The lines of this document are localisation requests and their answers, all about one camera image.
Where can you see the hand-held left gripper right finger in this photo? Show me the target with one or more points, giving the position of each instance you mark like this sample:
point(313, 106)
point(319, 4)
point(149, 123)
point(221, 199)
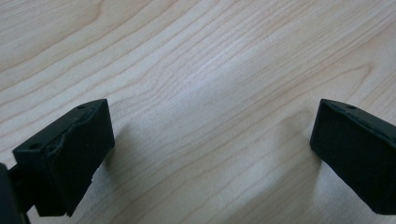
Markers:
point(358, 155)

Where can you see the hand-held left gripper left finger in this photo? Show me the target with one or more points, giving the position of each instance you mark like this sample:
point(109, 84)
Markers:
point(71, 158)

